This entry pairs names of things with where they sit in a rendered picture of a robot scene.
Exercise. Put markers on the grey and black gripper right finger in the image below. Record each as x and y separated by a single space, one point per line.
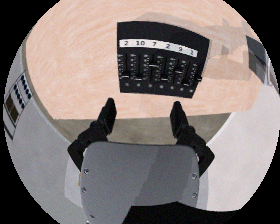
186 135

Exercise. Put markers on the black lighting desk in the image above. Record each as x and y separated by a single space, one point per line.
167 50

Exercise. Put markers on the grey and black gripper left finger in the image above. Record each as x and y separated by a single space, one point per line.
103 126

